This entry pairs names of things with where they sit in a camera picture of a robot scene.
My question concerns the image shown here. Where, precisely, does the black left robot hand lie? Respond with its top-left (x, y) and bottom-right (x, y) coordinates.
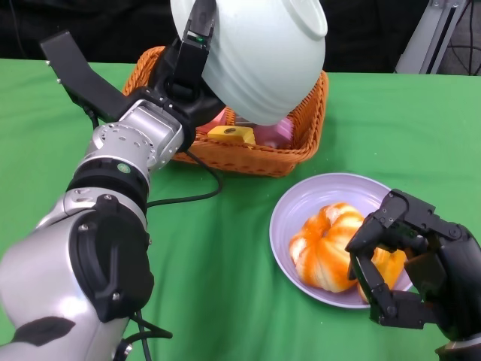
top-left (127, 0), bottom-right (226, 152)

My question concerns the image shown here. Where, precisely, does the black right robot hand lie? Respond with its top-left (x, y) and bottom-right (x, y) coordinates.
top-left (344, 189), bottom-right (481, 341)

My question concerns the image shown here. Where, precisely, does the salmon cake slice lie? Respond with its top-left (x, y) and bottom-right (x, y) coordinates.
top-left (197, 107), bottom-right (237, 135)

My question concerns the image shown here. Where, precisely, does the orange glazed ring bread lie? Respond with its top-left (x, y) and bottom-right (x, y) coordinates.
top-left (356, 246), bottom-right (409, 302)

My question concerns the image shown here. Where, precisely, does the yellow cake slice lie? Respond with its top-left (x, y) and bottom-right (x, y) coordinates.
top-left (207, 126), bottom-right (257, 146)

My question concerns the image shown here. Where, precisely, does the pale grey bowl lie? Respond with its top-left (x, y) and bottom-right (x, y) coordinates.
top-left (170, 0), bottom-right (328, 127)

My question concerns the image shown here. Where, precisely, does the pink cake slice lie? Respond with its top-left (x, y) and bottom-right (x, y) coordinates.
top-left (255, 115), bottom-right (296, 150)

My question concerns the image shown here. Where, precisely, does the orange white striped bread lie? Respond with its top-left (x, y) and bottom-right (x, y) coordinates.
top-left (288, 202), bottom-right (368, 293)

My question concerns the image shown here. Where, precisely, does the orange wicker basket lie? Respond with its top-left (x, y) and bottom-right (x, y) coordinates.
top-left (123, 45), bottom-right (330, 178)

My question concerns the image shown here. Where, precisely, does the lilac round plate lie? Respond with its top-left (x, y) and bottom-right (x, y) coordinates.
top-left (269, 172), bottom-right (414, 309)

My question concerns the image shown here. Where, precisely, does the black backdrop curtain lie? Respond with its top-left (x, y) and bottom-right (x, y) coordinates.
top-left (0, 0), bottom-right (429, 76)

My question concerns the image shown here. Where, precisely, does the grey metal stand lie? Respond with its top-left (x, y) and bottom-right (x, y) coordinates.
top-left (394, 0), bottom-right (467, 76)

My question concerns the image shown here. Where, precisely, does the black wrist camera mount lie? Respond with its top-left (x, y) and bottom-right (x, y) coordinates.
top-left (39, 30), bottom-right (131, 123)
top-left (435, 338), bottom-right (481, 361)

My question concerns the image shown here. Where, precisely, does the black floor cable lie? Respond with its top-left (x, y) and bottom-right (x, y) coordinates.
top-left (445, 0), bottom-right (481, 78)

